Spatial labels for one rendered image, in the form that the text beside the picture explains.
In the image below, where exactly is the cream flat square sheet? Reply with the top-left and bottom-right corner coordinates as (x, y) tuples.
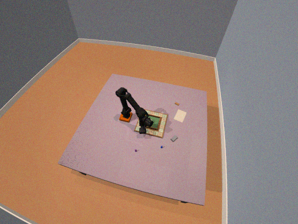
(174, 109), (187, 123)

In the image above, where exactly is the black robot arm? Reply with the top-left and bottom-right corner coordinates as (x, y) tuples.
(115, 87), (154, 127)

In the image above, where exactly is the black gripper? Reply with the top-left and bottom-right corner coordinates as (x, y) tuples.
(139, 121), (146, 134)

